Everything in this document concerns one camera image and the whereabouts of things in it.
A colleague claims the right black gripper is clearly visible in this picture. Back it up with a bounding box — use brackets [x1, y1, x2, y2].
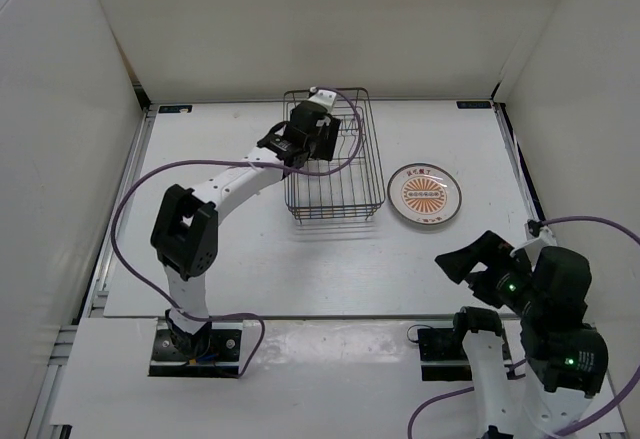
[434, 230, 544, 318]

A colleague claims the orange sunburst plate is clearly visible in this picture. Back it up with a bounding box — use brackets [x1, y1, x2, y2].
[387, 162, 463, 228]

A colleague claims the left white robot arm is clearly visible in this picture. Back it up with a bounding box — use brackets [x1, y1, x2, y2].
[151, 89, 340, 360]

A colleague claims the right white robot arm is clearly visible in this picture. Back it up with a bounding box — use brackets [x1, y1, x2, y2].
[435, 231, 609, 438]

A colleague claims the right blue corner label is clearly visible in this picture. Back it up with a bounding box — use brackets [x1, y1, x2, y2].
[456, 100, 492, 110]

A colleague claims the blue corner label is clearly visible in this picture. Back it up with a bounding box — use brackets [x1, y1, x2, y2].
[456, 100, 492, 110]
[158, 105, 193, 114]

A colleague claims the left blue corner label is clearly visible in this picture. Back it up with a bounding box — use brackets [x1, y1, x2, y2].
[158, 105, 193, 114]

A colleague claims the wire dish rack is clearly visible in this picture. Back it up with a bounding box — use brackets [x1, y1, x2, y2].
[284, 87, 386, 224]

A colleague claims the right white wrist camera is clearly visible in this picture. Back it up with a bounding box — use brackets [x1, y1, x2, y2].
[511, 220, 557, 260]

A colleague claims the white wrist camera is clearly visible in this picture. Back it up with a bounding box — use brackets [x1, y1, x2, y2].
[511, 220, 557, 260]
[307, 86, 337, 113]

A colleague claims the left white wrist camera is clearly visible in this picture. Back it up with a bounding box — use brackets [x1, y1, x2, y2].
[307, 86, 337, 113]

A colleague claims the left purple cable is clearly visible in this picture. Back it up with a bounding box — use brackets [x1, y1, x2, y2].
[110, 84, 365, 378]

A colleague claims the purple cable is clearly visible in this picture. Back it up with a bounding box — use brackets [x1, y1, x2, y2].
[110, 84, 365, 378]
[405, 216, 640, 439]

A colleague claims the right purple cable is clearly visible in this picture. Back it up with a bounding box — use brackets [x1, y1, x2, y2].
[405, 216, 640, 439]

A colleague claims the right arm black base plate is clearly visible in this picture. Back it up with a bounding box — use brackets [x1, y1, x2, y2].
[407, 326, 511, 382]

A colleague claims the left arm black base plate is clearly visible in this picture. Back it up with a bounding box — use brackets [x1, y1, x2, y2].
[148, 322, 243, 378]

